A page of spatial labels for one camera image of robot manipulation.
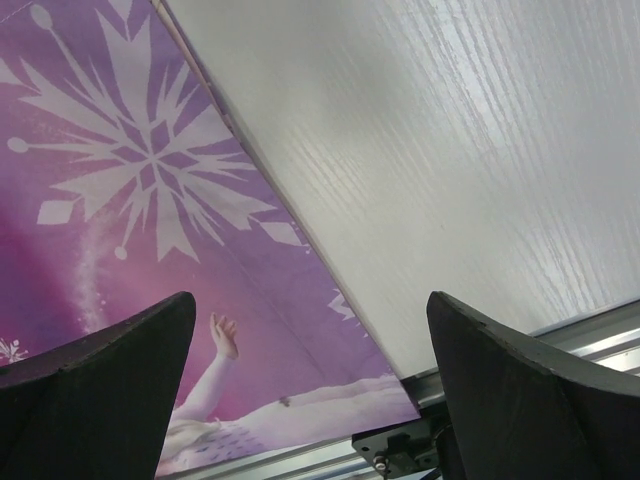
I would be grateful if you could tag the purple pink printed cloth mat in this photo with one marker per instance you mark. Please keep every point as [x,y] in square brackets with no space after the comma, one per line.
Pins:
[121,185]

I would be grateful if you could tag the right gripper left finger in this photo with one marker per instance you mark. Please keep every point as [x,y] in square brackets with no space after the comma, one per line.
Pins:
[98,407]

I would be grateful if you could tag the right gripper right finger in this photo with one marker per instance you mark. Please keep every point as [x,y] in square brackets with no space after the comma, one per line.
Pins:
[523,409]

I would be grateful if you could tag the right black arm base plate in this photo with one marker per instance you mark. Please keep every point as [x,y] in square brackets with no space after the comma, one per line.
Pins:
[402,449]

